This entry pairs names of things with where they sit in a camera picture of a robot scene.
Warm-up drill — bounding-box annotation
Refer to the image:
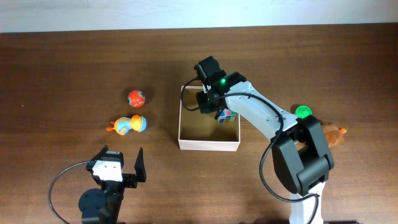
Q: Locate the blue orange duck toy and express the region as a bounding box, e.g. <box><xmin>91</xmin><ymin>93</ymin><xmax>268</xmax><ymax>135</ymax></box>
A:
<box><xmin>106</xmin><ymin>114</ymin><xmax>147</xmax><ymax>136</ymax></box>

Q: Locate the pastel puzzle cube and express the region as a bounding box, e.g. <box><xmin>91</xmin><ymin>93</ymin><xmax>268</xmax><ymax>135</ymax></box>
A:
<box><xmin>217</xmin><ymin>108</ymin><xmax>238</xmax><ymax>123</ymax></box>

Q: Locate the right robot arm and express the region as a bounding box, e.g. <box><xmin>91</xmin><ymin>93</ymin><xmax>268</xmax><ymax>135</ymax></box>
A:
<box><xmin>197</xmin><ymin>70</ymin><xmax>334</xmax><ymax>223</ymax></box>

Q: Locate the green spiky ball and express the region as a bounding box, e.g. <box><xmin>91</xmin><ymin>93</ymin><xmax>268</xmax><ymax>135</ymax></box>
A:
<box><xmin>294</xmin><ymin>105</ymin><xmax>312</xmax><ymax>119</ymax></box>

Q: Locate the white cardboard box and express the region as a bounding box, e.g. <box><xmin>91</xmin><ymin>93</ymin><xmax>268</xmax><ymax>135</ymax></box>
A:
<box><xmin>178</xmin><ymin>105</ymin><xmax>241</xmax><ymax>152</ymax></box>

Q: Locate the brown plush toy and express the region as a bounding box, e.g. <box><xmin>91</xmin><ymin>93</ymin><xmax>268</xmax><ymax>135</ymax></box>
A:
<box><xmin>295</xmin><ymin>123</ymin><xmax>348</xmax><ymax>152</ymax></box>

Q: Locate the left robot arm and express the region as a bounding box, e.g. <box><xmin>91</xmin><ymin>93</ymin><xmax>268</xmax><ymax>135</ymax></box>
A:
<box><xmin>78</xmin><ymin>146</ymin><xmax>147</xmax><ymax>224</ymax></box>

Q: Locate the orange ball toy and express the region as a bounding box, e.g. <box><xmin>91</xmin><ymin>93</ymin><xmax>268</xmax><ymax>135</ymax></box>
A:
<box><xmin>127</xmin><ymin>90</ymin><xmax>146</xmax><ymax>108</ymax></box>

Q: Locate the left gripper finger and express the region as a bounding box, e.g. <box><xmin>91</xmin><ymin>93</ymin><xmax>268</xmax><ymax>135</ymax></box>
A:
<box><xmin>134</xmin><ymin>147</ymin><xmax>147</xmax><ymax>182</ymax></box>
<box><xmin>91</xmin><ymin>145</ymin><xmax>108</xmax><ymax>161</ymax></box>

